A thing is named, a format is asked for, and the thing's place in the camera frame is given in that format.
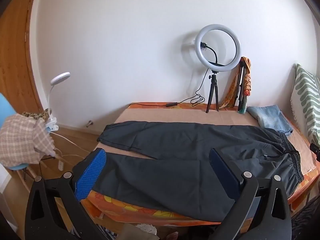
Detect wooden door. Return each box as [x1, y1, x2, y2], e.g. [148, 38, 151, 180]
[0, 0, 43, 120]

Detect white ring light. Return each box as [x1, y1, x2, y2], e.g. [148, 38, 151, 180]
[194, 24, 242, 71]

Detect orange patterned bed sheet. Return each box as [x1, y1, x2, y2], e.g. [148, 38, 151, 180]
[86, 102, 320, 228]

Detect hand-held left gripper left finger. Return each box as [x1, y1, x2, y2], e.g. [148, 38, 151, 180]
[24, 148, 110, 240]

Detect blue chair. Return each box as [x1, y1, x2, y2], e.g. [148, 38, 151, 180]
[0, 92, 63, 180]

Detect orange patterned scarf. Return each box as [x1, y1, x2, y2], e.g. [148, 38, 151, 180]
[220, 57, 252, 109]

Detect green striped white pillow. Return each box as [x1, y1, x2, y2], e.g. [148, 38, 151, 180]
[290, 64, 320, 147]

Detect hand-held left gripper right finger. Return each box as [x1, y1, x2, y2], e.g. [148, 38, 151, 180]
[209, 148, 292, 240]

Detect white lamp cable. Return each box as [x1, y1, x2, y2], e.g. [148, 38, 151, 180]
[51, 131, 93, 165]

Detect leopard print cloth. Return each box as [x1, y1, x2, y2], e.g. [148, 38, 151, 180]
[21, 108, 53, 127]

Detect black gooseneck phone holder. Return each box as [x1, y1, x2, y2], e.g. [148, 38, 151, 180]
[200, 41, 225, 67]

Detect black tripod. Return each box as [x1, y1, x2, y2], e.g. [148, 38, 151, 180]
[205, 70, 220, 113]

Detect black ring light cable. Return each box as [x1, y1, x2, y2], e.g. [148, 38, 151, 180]
[129, 75, 210, 107]

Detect white fuzzy cloth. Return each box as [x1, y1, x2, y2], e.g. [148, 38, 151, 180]
[136, 224, 160, 235]

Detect beige plaid cloth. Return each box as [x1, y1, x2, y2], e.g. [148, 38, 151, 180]
[0, 114, 57, 167]

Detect folded light blue cloth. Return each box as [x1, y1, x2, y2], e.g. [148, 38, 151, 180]
[246, 104, 293, 137]

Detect dark grey pants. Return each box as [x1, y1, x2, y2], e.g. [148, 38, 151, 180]
[72, 121, 304, 222]

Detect dark striped clothing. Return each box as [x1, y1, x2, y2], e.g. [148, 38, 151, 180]
[291, 195, 320, 240]

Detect white clip lamp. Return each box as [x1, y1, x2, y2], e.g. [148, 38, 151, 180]
[44, 72, 71, 132]

